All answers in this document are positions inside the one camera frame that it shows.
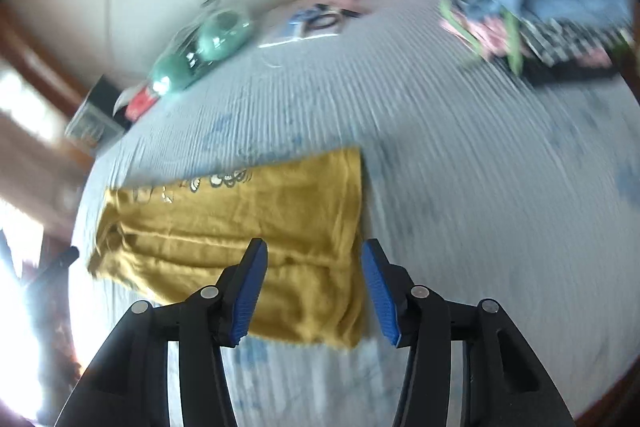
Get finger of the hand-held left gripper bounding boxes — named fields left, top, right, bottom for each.
left=30, top=246, right=81, bottom=283

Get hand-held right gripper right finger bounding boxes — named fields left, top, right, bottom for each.
left=361, top=238, right=576, bottom=427

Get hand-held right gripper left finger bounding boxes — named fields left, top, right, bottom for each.
left=55, top=238, right=269, bottom=427

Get mustard yellow shirt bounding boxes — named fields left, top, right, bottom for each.
left=87, top=147, right=368, bottom=349

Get black gift box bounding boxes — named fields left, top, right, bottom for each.
left=65, top=74, right=133, bottom=155

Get pink tissue pack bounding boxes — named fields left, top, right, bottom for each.
left=112, top=84, right=161, bottom=122

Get green plush slipper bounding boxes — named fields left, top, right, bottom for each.
left=197, top=12, right=253, bottom=60
left=150, top=54, right=201, bottom=95

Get green items in plastic bag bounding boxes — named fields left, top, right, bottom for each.
left=147, top=4, right=261, bottom=98

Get white notebook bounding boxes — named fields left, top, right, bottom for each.
left=257, top=4, right=351, bottom=50

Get pink garment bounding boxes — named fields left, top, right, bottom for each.
left=440, top=14, right=506, bottom=58

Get blue scissors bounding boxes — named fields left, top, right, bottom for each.
left=292, top=7, right=321, bottom=28

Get black pen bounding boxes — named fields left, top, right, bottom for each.
left=320, top=2, right=363, bottom=18

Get black white checked garment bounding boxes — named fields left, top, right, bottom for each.
left=520, top=19, right=626, bottom=68

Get wooden headboard frame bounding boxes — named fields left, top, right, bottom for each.
left=0, top=0, right=551, bottom=168

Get black hair tie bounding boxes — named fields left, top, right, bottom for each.
left=305, top=14, right=341, bottom=34

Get green strap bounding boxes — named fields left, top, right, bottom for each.
left=502, top=12, right=524, bottom=75

